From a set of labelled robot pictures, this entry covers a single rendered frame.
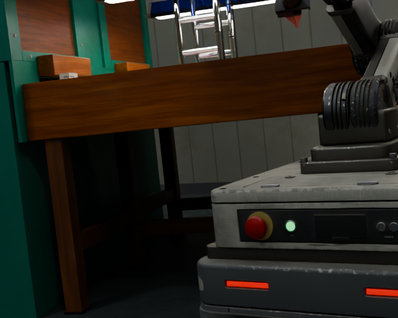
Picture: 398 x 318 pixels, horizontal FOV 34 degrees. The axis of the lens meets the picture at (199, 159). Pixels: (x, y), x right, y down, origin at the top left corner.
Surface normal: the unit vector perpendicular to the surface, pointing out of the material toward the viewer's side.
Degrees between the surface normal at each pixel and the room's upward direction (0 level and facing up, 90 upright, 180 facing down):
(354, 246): 89
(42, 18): 90
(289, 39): 90
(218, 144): 90
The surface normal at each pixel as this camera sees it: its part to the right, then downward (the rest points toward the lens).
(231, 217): -0.51, 0.12
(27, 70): 0.96, -0.08
